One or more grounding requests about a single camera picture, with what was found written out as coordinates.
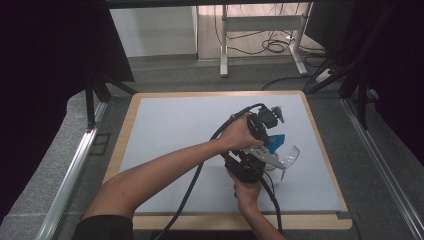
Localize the black table clamp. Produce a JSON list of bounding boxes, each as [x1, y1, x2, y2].
[[335, 210, 361, 221]]

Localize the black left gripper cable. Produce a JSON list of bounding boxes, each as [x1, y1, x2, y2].
[[161, 103, 268, 240]]

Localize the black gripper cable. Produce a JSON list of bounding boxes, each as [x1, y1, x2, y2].
[[259, 176, 284, 234], [161, 103, 268, 240]]

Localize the person's right hand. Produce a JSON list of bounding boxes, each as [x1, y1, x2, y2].
[[228, 169, 264, 213]]

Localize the white desk frame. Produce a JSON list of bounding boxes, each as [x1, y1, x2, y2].
[[219, 3, 314, 78]]

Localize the glass pitcher with beige rim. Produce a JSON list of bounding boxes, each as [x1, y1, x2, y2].
[[264, 144, 301, 182]]

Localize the person's black sleeve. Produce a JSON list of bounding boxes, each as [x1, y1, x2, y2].
[[71, 214, 135, 240]]

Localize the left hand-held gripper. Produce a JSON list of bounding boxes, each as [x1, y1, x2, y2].
[[248, 105, 285, 146]]

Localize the black floor cable bundle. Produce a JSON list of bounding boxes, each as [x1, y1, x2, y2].
[[213, 3, 328, 68]]

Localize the black metal stand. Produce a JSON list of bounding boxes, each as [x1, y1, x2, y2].
[[303, 3, 398, 132], [84, 73, 138, 132]]

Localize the person's left hand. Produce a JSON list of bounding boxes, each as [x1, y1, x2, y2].
[[218, 113, 264, 154]]

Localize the aluminium floor rail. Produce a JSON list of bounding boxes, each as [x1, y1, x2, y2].
[[341, 98, 424, 240], [34, 101, 109, 240]]

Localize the white table mat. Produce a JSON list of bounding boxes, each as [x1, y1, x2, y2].
[[104, 94, 343, 214]]

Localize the dark curtain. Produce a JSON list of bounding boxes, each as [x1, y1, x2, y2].
[[353, 0, 424, 164], [0, 0, 136, 224]]

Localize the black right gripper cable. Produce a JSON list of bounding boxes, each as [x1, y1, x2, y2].
[[259, 176, 284, 234]]

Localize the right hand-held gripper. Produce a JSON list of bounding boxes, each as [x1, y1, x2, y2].
[[224, 146, 287, 184]]

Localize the blue and white milk carton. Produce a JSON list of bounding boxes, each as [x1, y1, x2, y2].
[[265, 133, 286, 155]]

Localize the white power strip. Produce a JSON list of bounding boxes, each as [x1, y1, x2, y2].
[[314, 68, 334, 84]]

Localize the wooden table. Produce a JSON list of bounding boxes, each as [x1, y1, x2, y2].
[[88, 89, 353, 232]]

